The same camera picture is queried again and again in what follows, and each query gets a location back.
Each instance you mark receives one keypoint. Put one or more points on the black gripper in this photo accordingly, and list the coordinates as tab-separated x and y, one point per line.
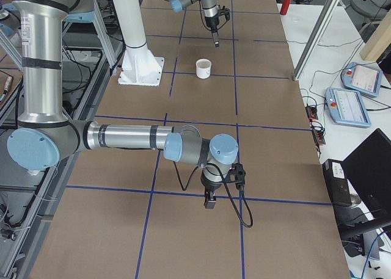
211	22
209	187

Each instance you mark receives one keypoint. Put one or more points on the white smiley mug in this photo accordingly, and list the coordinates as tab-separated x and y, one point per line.
203	68

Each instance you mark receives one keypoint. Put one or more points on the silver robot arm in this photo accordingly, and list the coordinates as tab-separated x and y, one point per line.
210	11
45	135

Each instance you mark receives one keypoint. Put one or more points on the brown paper table cover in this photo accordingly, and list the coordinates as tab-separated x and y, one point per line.
123	214

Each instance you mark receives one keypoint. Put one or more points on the far orange black adapter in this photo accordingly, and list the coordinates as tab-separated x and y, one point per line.
311	112

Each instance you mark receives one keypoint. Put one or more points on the orange black adapter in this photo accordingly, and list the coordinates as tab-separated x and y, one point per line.
311	112
318	135

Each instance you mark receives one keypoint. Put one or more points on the near orange black adapter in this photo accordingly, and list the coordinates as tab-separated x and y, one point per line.
318	135

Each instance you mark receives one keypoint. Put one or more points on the black desktop box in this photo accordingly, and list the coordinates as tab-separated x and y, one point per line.
337	185

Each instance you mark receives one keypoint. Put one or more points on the near teach pendant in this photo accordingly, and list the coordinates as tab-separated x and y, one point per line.
346	107

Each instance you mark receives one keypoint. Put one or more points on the teach pendant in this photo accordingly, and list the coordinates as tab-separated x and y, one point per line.
364	79
346	107

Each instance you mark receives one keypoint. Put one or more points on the far teach pendant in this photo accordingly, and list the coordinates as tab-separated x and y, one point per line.
364	79

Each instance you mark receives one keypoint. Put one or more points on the black computer monitor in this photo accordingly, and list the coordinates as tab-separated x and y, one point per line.
368	170

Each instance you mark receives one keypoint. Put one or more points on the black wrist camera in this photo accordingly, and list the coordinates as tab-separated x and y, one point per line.
223	11
236	175

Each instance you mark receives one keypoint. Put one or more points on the white camera pedestal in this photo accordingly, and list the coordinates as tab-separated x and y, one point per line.
139	66

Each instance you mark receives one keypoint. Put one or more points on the aluminium side frame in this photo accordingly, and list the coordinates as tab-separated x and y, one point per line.
28	202

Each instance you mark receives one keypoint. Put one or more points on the aluminium frame post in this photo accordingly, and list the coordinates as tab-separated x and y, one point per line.
315	36

